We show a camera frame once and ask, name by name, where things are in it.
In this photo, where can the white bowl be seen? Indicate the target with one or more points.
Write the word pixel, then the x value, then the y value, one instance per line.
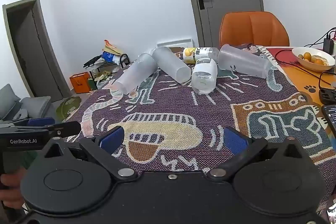
pixel 309 64

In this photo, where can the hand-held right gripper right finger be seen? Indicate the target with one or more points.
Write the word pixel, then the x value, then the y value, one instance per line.
pixel 235 140

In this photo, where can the yellow label drink bottle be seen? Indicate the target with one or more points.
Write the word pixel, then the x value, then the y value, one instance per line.
pixel 195 54

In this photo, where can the orange paw print table mat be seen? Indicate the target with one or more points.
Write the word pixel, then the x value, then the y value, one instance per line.
pixel 298 79

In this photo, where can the printed woven blanket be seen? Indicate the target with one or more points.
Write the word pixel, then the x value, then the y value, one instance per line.
pixel 210 111

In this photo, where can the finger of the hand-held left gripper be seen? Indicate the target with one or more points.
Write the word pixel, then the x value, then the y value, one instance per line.
pixel 69 128
pixel 42 121

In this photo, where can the black smartphone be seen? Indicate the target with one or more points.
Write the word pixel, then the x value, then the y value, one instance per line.
pixel 330 116

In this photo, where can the frosted plastic cup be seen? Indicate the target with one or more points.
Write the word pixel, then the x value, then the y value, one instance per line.
pixel 136 73
pixel 172 64

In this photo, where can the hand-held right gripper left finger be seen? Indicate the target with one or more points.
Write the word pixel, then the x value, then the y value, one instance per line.
pixel 111 139

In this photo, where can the black metal rack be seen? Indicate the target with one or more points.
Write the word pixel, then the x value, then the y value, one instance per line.
pixel 124 60

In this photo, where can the person's left hand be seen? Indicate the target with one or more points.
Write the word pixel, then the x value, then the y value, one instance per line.
pixel 10 188

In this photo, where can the dark brown door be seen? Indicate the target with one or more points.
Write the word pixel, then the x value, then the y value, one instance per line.
pixel 34 56

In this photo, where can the clear plastic measuring cup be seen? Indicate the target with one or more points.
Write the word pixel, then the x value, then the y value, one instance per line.
pixel 242 61

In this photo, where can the orange leather chair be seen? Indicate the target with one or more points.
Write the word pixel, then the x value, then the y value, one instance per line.
pixel 253 28

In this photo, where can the clear bottle white label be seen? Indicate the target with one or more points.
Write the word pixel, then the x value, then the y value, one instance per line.
pixel 204 75

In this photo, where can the tan paper bag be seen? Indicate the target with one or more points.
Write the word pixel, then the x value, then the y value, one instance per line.
pixel 112 47

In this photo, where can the small orange fruit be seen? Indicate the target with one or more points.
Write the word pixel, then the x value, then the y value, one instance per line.
pixel 307 56
pixel 319 61
pixel 300 56

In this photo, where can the black power strip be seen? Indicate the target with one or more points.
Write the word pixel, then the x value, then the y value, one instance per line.
pixel 328 96

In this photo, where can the orange paper bag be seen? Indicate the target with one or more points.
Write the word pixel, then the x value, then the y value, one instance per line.
pixel 79 83

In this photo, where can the blue and white bag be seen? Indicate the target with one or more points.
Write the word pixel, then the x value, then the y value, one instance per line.
pixel 108 57

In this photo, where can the grey sofa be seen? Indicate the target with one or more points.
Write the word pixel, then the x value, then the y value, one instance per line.
pixel 15 106

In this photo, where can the green floor mat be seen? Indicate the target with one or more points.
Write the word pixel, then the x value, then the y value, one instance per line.
pixel 68 107

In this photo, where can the black power adapter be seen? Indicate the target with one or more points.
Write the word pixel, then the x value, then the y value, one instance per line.
pixel 329 45

